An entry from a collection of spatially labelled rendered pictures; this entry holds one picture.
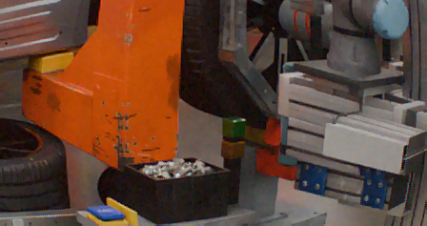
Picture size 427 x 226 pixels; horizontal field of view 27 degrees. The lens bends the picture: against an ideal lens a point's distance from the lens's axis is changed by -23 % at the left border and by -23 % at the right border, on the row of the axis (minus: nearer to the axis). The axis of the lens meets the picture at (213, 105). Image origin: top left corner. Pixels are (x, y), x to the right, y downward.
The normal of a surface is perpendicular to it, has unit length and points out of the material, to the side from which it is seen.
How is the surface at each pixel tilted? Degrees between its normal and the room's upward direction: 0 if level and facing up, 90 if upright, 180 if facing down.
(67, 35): 90
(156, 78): 90
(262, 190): 90
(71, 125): 90
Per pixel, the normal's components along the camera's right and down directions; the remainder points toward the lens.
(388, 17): 0.48, 0.33
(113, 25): -0.78, 0.10
